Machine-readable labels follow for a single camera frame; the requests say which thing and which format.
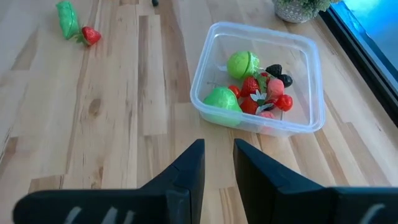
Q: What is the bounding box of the green toy cucumber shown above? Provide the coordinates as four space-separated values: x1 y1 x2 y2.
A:
55 1 81 40

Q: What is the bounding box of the light green toy cabbage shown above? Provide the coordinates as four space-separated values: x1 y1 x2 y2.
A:
226 50 261 80

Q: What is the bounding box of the green ball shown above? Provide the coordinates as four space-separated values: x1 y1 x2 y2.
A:
202 86 243 127

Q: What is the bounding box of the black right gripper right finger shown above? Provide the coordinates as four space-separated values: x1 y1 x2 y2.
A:
233 138 398 224

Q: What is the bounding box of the clear plastic tupperware container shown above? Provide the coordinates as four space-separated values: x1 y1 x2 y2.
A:
189 21 326 138

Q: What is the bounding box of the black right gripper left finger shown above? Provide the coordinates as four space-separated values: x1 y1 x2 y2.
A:
12 138 206 224

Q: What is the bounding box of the green artificial potted plant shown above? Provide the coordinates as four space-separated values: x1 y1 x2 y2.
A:
272 0 343 24

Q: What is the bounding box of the bumpy black toy blackberry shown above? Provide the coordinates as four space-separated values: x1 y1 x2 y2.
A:
266 63 283 78

